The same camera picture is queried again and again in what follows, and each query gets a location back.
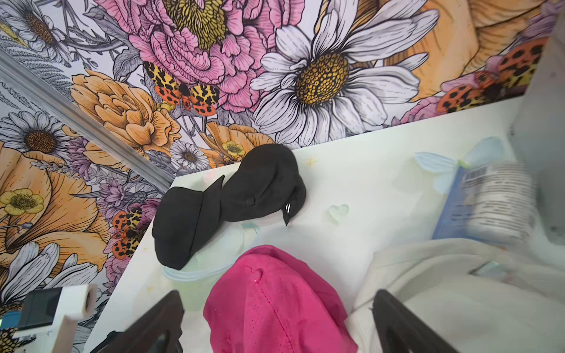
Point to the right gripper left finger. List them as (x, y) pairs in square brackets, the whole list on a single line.
[(158, 330)]

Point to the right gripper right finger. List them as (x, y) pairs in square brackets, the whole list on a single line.
[(399, 330)]

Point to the white Colorado cap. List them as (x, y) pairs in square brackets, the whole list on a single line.
[(479, 298)]

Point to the pink cap back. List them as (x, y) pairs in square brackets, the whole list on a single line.
[(269, 301)]

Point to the black cap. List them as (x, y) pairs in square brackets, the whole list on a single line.
[(185, 221), (267, 181)]

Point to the white blue tube package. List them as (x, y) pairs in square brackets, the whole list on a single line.
[(495, 204)]

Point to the silver first aid case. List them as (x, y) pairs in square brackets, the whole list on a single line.
[(537, 133)]

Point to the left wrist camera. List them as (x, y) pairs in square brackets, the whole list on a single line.
[(47, 319)]

